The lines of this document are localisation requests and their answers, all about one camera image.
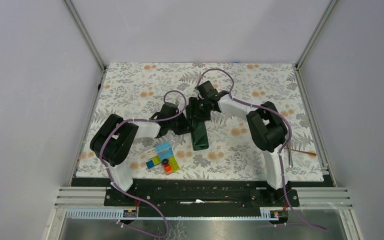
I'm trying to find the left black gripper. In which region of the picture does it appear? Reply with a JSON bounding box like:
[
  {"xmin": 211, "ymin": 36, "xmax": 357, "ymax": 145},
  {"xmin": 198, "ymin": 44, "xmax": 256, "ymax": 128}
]
[{"xmin": 167, "ymin": 110, "xmax": 194, "ymax": 136}]

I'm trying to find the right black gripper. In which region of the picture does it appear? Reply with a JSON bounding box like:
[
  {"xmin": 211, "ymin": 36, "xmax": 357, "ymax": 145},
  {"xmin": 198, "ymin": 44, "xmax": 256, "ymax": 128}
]
[{"xmin": 186, "ymin": 96, "xmax": 211, "ymax": 123}]

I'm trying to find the dark green cloth napkin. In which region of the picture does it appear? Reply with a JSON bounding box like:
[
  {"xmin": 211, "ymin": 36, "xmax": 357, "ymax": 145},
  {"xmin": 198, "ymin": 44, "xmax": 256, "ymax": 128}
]
[{"xmin": 186, "ymin": 106, "xmax": 210, "ymax": 151}]

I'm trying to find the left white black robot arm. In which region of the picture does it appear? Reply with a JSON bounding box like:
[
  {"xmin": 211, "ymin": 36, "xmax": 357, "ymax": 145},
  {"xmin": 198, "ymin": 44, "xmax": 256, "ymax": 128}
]
[{"xmin": 89, "ymin": 102, "xmax": 194, "ymax": 206}]

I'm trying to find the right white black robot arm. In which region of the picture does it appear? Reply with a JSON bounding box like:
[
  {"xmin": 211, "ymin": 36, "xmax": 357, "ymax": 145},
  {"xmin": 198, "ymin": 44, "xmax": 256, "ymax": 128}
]
[{"xmin": 186, "ymin": 81, "xmax": 291, "ymax": 206}]

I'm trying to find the colourful toy brick assembly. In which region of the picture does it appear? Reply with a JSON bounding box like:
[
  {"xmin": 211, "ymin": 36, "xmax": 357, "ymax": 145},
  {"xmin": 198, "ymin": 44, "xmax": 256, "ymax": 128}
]
[{"xmin": 144, "ymin": 141, "xmax": 180, "ymax": 175}]

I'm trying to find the floral patterned table mat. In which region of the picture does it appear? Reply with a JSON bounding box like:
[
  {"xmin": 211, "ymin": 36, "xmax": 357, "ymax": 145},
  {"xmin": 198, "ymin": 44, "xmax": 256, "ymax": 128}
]
[{"xmin": 75, "ymin": 62, "xmax": 324, "ymax": 182}]

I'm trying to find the silver table knife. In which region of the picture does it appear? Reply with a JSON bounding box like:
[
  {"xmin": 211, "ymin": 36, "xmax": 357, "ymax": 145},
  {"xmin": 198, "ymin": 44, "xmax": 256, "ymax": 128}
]
[{"xmin": 287, "ymin": 143, "xmax": 294, "ymax": 168}]

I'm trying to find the copper spoon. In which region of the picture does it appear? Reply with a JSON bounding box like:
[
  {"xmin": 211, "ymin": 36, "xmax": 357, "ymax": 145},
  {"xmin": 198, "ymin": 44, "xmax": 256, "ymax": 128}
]
[{"xmin": 288, "ymin": 148, "xmax": 317, "ymax": 157}]

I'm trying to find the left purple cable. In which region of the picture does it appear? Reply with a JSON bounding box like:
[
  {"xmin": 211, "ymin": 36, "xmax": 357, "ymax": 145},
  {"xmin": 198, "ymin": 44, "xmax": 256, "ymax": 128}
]
[{"xmin": 98, "ymin": 90, "xmax": 188, "ymax": 239}]

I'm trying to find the purple cable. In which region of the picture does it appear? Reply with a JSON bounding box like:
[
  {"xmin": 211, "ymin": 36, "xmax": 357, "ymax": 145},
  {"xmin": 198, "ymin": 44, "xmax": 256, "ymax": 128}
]
[
  {"xmin": 98, "ymin": 90, "xmax": 188, "ymax": 239},
  {"xmin": 196, "ymin": 68, "xmax": 329, "ymax": 232}
]

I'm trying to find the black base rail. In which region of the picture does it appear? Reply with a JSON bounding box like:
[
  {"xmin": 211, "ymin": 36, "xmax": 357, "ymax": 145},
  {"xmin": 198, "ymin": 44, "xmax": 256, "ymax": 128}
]
[{"xmin": 55, "ymin": 178, "xmax": 351, "ymax": 220}]

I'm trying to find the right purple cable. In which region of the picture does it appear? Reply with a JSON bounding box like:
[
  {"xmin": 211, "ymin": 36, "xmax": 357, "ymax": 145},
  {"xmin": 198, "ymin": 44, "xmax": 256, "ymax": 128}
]
[{"xmin": 196, "ymin": 68, "xmax": 329, "ymax": 232}]

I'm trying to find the left aluminium frame post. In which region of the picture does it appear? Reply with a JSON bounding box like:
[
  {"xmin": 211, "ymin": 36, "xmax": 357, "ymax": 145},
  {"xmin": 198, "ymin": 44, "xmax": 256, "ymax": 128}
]
[{"xmin": 62, "ymin": 0, "xmax": 107, "ymax": 71}]

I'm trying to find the aluminium frame post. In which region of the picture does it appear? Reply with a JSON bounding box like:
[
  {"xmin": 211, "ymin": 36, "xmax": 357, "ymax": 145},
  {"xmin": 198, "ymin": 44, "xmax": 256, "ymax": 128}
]
[
  {"xmin": 62, "ymin": 0, "xmax": 107, "ymax": 71},
  {"xmin": 295, "ymin": 0, "xmax": 340, "ymax": 70}
]

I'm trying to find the right aluminium frame post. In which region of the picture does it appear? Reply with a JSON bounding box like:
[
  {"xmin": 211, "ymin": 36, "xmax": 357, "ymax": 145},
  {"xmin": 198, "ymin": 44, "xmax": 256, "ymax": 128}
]
[{"xmin": 295, "ymin": 0, "xmax": 340, "ymax": 70}]

